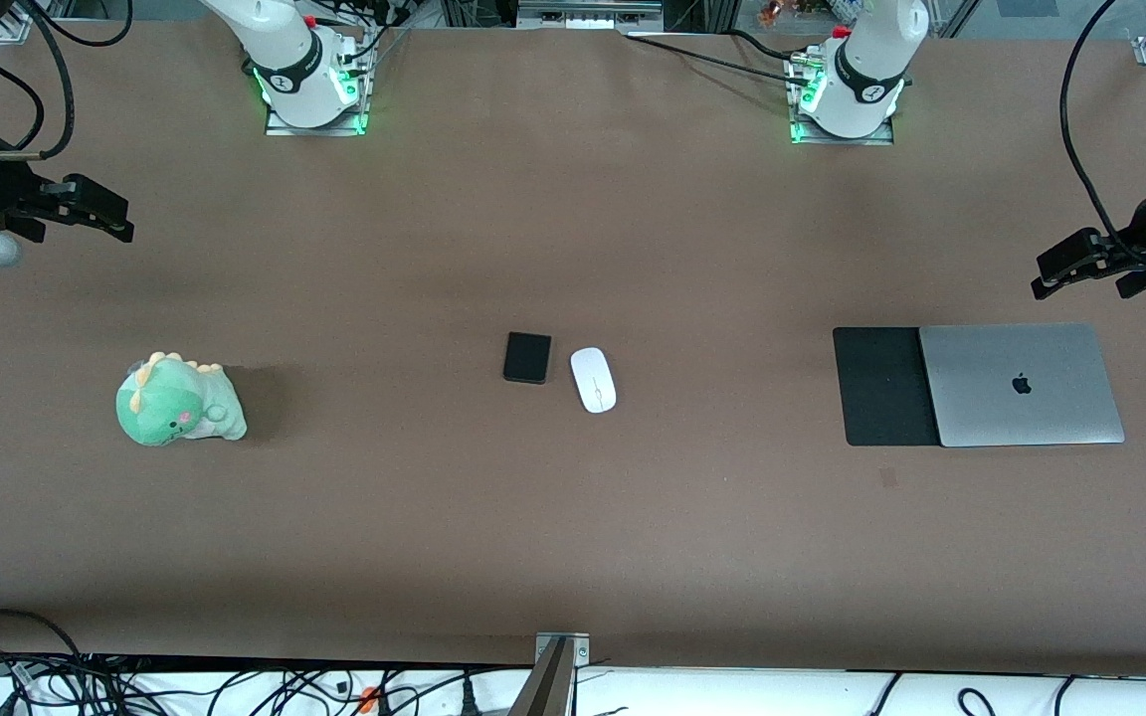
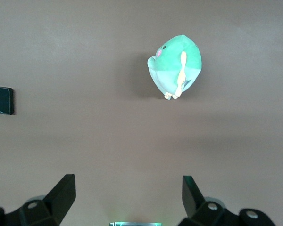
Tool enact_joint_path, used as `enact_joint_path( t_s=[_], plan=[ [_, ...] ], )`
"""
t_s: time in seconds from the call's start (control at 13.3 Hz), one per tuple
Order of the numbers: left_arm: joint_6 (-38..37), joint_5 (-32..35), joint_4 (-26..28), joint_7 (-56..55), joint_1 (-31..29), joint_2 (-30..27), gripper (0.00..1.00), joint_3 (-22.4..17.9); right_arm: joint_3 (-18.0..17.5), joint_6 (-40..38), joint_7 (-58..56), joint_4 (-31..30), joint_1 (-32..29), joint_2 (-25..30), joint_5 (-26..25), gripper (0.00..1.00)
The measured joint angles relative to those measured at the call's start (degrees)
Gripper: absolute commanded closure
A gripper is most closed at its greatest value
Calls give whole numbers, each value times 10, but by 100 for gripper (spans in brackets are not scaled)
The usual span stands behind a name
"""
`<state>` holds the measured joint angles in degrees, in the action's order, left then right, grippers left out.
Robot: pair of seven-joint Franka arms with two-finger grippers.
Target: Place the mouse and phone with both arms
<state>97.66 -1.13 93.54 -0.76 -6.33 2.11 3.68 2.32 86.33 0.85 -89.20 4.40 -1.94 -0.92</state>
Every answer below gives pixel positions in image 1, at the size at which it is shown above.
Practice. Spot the metal bracket with post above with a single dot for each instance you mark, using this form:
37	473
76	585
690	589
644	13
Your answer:
558	656

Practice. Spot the green dinosaur plush toy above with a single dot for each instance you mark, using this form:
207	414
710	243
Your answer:
170	403

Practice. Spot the silver closed laptop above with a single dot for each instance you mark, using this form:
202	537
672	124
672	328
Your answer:
1060	398

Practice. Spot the white computer mouse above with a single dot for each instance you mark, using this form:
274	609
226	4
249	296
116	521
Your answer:
593	380

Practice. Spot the metal rail with sockets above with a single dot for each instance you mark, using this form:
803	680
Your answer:
588	15

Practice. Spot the black mouse pad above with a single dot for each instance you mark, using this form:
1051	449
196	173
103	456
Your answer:
881	388

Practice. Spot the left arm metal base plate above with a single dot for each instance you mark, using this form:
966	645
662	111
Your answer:
881	137

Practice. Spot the orange plug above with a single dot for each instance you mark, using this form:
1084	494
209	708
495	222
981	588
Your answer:
367	700

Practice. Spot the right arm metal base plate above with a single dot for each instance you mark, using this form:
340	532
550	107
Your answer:
285	129

